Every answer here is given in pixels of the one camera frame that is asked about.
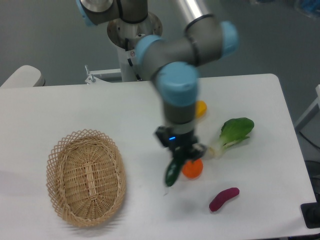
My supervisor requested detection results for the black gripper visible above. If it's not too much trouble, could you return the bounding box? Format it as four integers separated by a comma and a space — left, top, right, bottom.
154, 126, 208, 163

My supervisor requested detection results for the green cucumber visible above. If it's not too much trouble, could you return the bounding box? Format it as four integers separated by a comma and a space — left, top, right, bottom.
164, 158, 185, 187

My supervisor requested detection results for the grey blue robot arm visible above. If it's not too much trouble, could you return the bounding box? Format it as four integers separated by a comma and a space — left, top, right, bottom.
76, 0, 239, 161

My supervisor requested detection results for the woven wicker basket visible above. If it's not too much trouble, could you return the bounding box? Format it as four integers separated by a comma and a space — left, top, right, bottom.
46, 129, 126, 228

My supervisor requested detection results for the orange tangerine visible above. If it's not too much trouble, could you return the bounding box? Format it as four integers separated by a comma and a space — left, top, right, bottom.
182, 158, 204, 179

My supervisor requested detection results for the yellow mango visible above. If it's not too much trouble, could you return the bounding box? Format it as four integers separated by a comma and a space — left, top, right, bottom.
195, 100, 207, 119

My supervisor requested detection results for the green bok choy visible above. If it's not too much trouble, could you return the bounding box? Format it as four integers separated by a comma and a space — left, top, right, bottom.
204, 117, 255, 160

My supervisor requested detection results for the purple sweet potato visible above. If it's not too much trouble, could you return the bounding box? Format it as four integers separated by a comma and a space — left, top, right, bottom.
209, 187, 240, 212

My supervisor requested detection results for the black device at table edge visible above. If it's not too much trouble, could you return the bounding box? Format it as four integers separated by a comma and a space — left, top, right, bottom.
300, 202, 320, 229

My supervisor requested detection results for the white furniture at right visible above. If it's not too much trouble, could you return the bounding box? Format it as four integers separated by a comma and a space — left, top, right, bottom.
293, 85, 320, 133

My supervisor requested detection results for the white chair back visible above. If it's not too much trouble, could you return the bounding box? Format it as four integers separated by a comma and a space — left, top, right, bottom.
0, 65, 46, 89

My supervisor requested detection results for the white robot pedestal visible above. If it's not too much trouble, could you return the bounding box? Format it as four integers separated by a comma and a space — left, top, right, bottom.
85, 12, 163, 84

